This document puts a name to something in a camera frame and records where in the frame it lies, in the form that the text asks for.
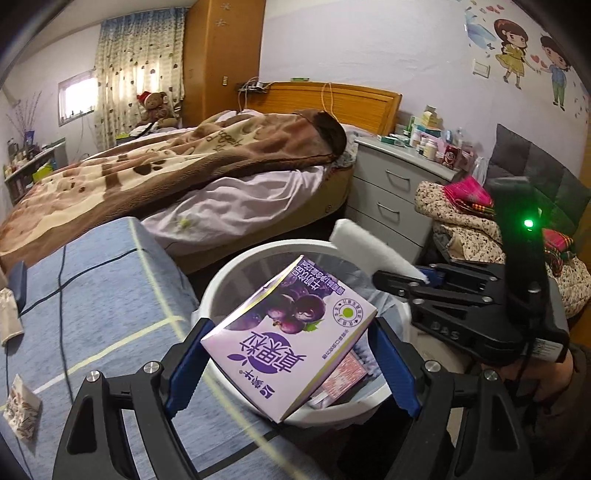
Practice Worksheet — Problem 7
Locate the black cable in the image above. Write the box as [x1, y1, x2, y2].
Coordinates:
[0, 244, 79, 462]

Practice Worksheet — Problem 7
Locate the heart patterned curtain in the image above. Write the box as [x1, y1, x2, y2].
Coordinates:
[95, 13, 188, 151]

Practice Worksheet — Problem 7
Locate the brown teddy bear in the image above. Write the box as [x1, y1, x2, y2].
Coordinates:
[137, 91, 178, 126]

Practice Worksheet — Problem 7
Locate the cartoon couple wall sticker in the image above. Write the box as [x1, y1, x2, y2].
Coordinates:
[464, 0, 575, 112]

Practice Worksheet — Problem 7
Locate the power strip with chargers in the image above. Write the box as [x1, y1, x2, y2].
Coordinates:
[238, 78, 274, 94]

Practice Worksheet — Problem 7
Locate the red tablet box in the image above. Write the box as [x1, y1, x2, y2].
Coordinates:
[307, 348, 370, 407]

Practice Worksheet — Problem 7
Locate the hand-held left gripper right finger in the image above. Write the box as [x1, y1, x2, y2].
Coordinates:
[369, 318, 536, 480]

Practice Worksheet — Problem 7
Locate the cluttered shelf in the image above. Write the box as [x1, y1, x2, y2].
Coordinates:
[2, 138, 70, 206]

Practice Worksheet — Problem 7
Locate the wooden wardrobe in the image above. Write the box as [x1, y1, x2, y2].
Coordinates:
[182, 0, 266, 130]

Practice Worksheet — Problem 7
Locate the white foam roll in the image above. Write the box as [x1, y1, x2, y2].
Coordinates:
[331, 218, 428, 283]

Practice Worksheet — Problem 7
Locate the person's right forearm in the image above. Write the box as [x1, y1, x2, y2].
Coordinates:
[508, 344, 591, 480]

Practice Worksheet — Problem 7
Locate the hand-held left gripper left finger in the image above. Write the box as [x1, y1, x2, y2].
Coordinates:
[53, 316, 218, 480]

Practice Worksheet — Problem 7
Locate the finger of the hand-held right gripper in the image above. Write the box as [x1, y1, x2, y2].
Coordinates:
[425, 262, 506, 289]
[372, 270, 497, 308]

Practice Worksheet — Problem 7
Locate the pink bed sheet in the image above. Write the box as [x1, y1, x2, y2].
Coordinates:
[141, 164, 328, 257]

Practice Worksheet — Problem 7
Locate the pink plaid cloth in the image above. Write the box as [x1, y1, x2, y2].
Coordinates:
[443, 175, 495, 217]

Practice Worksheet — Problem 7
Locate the group of medicine bottles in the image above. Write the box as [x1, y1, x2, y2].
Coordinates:
[376, 105, 476, 169]

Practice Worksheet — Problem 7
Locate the floral quilt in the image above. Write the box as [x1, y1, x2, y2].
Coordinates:
[414, 181, 591, 319]

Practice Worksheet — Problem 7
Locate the dry branch decoration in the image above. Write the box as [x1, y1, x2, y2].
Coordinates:
[7, 91, 43, 148]

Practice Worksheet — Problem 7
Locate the brown printed blanket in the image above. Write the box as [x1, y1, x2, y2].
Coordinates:
[0, 108, 347, 268]

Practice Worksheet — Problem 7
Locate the white trash bin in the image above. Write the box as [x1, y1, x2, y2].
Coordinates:
[191, 239, 476, 428]

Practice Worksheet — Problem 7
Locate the small window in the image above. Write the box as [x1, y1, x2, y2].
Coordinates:
[58, 67, 100, 125]

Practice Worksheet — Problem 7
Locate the grey nightstand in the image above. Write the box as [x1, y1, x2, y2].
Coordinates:
[345, 137, 465, 266]

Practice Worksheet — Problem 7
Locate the wooden headboard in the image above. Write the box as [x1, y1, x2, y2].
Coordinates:
[245, 82, 402, 137]

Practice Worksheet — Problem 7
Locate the patterned paper cup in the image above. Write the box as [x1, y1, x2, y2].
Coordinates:
[2, 374, 43, 441]

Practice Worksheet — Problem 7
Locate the purple blueberry milk carton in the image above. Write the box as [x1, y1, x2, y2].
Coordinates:
[201, 255, 378, 423]

